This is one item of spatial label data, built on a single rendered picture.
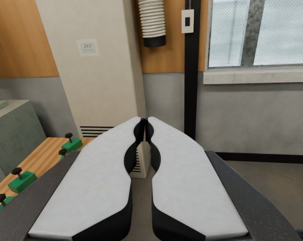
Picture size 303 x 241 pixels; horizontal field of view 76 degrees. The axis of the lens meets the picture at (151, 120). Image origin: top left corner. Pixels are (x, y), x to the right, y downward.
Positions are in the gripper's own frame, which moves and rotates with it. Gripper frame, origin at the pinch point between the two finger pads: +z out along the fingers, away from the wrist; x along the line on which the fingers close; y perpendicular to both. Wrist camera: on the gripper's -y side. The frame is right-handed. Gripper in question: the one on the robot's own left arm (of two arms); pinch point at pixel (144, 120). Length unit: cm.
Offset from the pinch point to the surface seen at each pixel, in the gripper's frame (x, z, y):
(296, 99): 110, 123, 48
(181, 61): 24, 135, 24
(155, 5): 4, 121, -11
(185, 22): 23, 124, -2
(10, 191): -72, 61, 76
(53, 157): -60, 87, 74
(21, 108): -103, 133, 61
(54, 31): -57, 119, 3
